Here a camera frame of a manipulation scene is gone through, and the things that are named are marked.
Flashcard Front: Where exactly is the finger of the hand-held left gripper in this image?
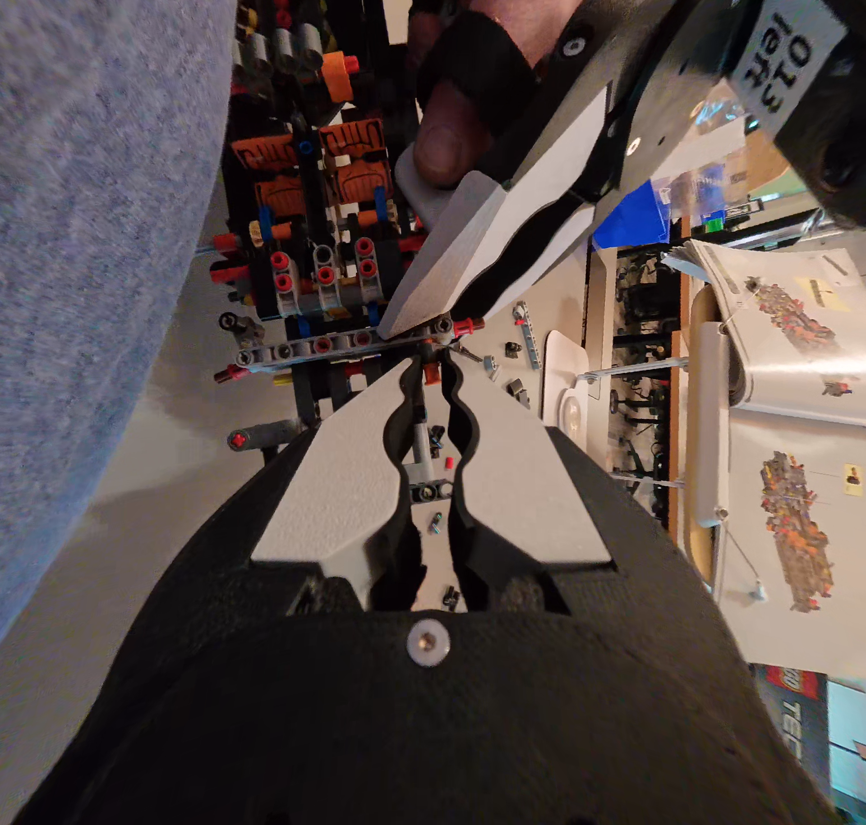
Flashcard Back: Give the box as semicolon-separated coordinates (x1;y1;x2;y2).
377;84;610;340
452;197;599;322

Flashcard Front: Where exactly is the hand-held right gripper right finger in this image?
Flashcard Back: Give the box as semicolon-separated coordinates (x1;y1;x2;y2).
440;350;612;612

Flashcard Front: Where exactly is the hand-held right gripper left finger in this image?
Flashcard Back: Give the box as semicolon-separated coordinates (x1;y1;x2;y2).
250;357;426;612

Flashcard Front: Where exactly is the black orange lego car model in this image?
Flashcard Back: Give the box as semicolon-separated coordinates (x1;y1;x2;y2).
210;0;488;454

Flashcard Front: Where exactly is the long light grey lego beam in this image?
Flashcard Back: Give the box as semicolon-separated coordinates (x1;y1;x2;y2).
512;301;544;371

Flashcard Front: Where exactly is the grey lego axle connector assembly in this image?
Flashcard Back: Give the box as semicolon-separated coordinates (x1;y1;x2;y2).
406;402;456;505

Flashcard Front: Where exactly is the lego instruction booklet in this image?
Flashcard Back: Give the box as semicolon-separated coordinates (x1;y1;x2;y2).
659;237;866;677

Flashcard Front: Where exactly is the lego set box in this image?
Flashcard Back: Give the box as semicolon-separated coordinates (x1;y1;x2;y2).
750;661;866;814

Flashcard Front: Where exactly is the blue plastic bag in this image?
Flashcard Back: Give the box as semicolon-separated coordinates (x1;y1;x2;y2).
593;181;671;252

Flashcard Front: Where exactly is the clear plastic bag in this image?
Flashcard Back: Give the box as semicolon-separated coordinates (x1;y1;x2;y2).
649;118;749;221

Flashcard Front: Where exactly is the cardboard box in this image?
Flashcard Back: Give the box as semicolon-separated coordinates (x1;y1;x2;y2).
741;128;801;195

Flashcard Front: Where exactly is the white book stand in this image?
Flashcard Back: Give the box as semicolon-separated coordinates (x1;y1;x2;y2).
541;284;770;603

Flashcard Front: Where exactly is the person's blue sweater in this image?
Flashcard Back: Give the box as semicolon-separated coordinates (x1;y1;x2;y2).
0;0;246;643

